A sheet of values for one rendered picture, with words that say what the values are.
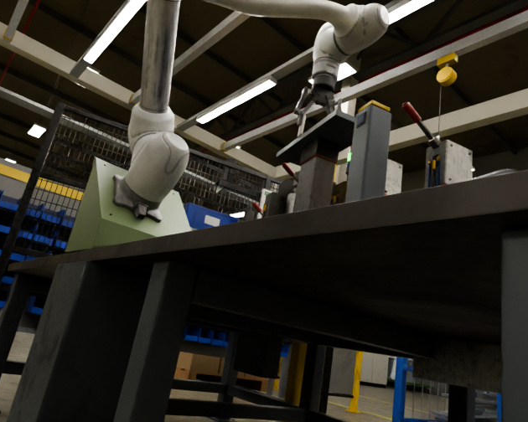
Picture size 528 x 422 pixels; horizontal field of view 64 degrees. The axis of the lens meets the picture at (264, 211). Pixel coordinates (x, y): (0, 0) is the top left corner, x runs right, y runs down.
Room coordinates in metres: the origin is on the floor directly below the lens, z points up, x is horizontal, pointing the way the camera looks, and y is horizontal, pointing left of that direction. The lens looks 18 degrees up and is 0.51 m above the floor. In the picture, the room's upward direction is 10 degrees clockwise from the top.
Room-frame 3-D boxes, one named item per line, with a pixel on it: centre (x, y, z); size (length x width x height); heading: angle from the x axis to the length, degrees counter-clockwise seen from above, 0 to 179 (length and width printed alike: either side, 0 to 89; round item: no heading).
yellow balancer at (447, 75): (3.14, -1.40, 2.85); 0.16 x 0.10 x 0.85; 38
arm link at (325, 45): (1.19, -0.13, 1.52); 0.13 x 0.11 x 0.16; 33
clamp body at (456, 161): (0.94, -0.42, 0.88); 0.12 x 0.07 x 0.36; 112
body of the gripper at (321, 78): (1.21, -0.12, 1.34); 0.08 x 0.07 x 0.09; 105
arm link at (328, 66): (1.20, -0.12, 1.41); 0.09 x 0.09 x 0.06
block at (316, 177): (1.22, -0.14, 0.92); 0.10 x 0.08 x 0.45; 22
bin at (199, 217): (2.26, 0.30, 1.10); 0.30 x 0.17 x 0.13; 117
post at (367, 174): (0.97, -0.24, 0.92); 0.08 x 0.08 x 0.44; 22
